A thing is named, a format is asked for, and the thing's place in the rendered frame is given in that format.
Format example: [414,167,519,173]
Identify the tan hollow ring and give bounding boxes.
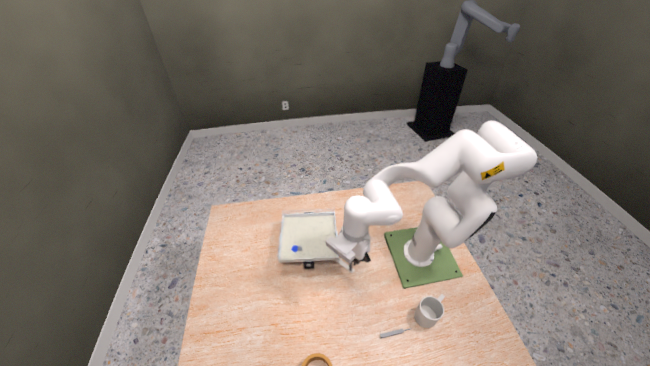
[302,353,332,366]

